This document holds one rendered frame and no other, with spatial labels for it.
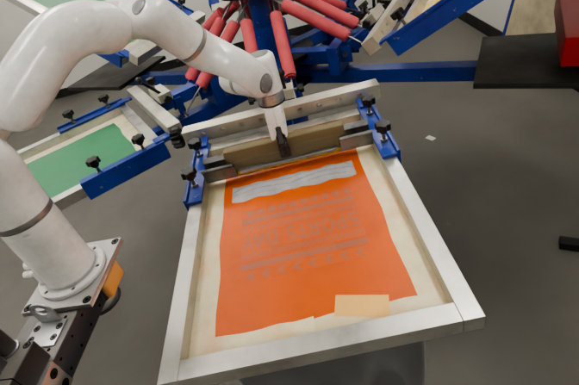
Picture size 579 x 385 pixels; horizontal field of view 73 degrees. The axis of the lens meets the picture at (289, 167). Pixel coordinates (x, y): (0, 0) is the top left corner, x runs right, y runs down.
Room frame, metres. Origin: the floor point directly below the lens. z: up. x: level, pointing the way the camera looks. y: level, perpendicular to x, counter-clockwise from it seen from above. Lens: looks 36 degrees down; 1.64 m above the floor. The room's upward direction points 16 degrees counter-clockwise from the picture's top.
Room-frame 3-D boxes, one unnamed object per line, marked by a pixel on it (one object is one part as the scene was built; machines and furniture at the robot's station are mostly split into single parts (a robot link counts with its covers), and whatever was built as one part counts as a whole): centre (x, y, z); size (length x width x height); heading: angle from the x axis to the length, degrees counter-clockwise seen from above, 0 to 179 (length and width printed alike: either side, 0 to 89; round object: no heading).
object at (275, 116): (0.98, 0.00, 1.13); 0.10 x 0.08 x 0.11; 176
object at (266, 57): (0.96, 0.03, 1.26); 0.15 x 0.10 x 0.11; 131
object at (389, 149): (0.98, -0.28, 0.98); 0.30 x 0.05 x 0.07; 176
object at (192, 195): (1.02, 0.27, 0.98); 0.30 x 0.05 x 0.07; 176
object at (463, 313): (0.76, 0.01, 0.97); 0.79 x 0.58 x 0.04; 176
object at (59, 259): (0.57, 0.47, 1.21); 0.16 x 0.13 x 0.15; 80
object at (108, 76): (2.19, 0.49, 0.91); 1.34 x 0.41 x 0.08; 56
